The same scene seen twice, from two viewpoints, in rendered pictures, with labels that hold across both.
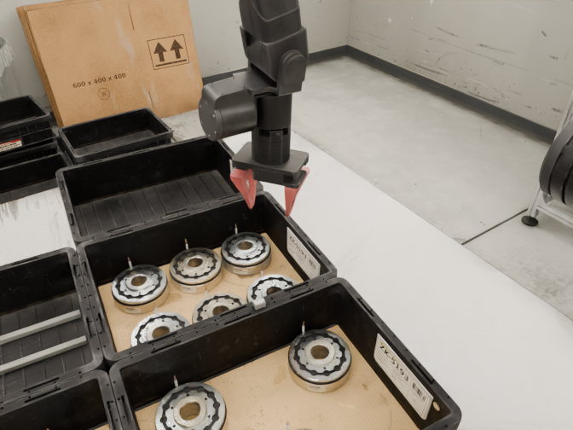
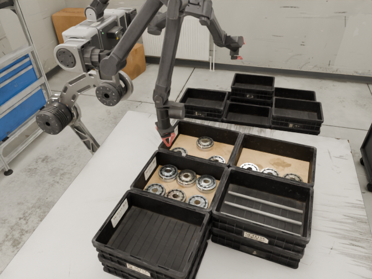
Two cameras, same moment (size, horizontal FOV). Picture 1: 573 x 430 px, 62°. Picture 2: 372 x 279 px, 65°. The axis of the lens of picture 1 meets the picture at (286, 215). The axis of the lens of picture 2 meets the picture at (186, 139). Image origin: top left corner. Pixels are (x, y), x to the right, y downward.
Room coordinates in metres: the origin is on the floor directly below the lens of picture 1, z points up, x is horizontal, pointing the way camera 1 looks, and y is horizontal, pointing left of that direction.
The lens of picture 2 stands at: (1.25, 0.94, 1.95)
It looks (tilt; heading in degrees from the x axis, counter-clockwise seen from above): 39 degrees down; 230
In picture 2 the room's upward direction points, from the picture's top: 2 degrees counter-clockwise
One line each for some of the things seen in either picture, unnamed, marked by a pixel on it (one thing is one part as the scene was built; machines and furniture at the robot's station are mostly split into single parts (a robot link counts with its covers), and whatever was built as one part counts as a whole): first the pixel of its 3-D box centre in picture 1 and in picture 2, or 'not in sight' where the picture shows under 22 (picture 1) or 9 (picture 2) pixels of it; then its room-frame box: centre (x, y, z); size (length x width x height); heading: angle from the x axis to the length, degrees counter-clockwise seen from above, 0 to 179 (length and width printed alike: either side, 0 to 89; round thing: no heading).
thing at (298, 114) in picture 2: not in sight; (292, 129); (-0.79, -0.06, 0.37); 0.40 x 0.30 x 0.45; 124
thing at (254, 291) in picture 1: (274, 294); (168, 171); (0.62, 0.02, 0.86); 0.10 x 0.10 x 0.01
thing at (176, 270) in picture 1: (195, 264); (175, 196); (0.70, 0.18, 0.86); 0.10 x 0.10 x 0.01
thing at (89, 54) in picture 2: not in sight; (93, 57); (0.77, -0.25, 1.45); 0.09 x 0.08 x 0.12; 34
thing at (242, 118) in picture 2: not in sight; (246, 128); (-0.57, -0.40, 0.31); 0.40 x 0.30 x 0.34; 124
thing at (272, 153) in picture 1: (270, 144); (164, 122); (0.62, 0.02, 1.17); 0.10 x 0.07 x 0.07; 71
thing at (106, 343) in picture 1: (204, 263); (180, 178); (0.65, 0.15, 0.92); 0.40 x 0.30 x 0.02; 118
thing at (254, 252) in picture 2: not in sight; (259, 222); (0.46, 0.50, 0.76); 0.40 x 0.30 x 0.12; 118
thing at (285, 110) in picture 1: (268, 106); (163, 111); (0.62, 0.03, 1.23); 0.07 x 0.06 x 0.07; 124
